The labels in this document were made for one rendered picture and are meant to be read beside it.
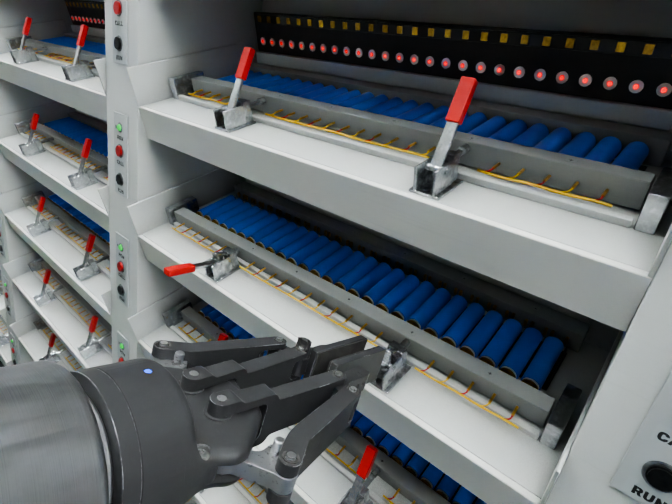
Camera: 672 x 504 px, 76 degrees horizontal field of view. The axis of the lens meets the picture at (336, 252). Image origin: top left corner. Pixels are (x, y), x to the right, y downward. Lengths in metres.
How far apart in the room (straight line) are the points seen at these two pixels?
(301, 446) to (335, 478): 0.35
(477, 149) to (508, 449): 0.25
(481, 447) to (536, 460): 0.04
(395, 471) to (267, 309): 0.24
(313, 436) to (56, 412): 0.12
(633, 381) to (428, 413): 0.17
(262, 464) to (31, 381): 0.11
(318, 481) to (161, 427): 0.40
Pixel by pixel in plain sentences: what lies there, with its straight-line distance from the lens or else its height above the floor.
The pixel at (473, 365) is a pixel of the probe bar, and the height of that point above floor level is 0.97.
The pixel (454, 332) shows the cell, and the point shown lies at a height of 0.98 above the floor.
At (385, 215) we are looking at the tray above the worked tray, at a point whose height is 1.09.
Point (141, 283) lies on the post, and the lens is 0.76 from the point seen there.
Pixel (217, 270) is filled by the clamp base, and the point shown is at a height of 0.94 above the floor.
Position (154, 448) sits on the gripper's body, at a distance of 0.21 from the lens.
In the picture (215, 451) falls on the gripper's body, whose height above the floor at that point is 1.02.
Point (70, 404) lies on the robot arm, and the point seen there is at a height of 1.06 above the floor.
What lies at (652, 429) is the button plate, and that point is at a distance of 0.34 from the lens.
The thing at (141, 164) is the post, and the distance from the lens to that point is 0.69.
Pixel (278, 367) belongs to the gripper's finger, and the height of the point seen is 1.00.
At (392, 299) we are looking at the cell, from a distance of 0.49.
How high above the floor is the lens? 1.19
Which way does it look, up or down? 21 degrees down
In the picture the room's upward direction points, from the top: 10 degrees clockwise
